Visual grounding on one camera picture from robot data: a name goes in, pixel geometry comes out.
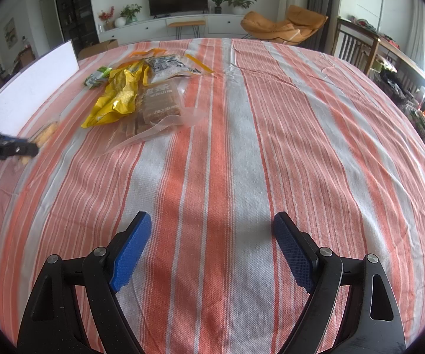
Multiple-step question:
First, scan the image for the dark wooden chair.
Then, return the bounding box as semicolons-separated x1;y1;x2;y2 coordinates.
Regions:
331;17;381;76

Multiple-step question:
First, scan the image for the framed wall picture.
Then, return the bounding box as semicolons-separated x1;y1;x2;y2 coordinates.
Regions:
5;18;17;48

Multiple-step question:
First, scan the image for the clear packet of brown bars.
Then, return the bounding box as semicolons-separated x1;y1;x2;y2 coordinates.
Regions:
94;81;204;159

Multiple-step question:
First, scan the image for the brown cardboard box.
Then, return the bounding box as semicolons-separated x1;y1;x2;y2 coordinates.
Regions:
78;39;119;60

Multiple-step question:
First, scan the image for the orange lounge chair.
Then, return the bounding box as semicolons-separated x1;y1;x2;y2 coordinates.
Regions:
241;5;328;47

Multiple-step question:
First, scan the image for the large potted plant white pot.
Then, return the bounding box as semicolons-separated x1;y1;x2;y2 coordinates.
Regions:
223;0;257;15

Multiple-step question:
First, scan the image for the dark display cabinet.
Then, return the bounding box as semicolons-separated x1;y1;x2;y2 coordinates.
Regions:
52;0;99;50

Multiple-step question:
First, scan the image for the small green snack packet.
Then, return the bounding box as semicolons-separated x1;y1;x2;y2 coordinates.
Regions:
83;66;113;88

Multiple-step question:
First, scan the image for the bushy green potted plant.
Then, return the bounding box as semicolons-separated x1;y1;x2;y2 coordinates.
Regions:
120;4;143;24

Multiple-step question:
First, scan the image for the white television cabinet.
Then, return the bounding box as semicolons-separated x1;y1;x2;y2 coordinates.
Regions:
98;14;250;47

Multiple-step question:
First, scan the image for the white cardboard box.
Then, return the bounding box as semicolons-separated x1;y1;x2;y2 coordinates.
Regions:
0;40;80;207

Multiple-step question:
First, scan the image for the red flower arrangement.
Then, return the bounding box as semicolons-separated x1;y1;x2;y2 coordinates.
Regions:
98;6;115;30

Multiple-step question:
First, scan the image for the wooden stool with metal legs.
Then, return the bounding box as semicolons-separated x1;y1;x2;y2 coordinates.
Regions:
167;20;206;39

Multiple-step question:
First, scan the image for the yellow snack packet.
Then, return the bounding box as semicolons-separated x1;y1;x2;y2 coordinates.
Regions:
81;61;150;129

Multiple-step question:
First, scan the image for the yellow-green round snack packet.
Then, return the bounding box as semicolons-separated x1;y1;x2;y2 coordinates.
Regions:
22;123;60;166

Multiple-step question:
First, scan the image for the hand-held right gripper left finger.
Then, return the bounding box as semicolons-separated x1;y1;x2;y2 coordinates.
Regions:
16;211;151;354

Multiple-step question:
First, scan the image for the grey printed yellow-edged packet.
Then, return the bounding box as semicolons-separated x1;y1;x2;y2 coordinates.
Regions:
129;49;215;83

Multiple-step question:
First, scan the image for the white curtain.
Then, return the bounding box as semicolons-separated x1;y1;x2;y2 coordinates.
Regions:
406;0;425;71

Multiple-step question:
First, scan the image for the orange striped tablecloth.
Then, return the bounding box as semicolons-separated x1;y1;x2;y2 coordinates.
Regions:
0;38;425;354

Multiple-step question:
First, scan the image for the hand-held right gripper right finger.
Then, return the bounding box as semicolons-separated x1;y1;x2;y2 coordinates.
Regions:
274;212;407;354

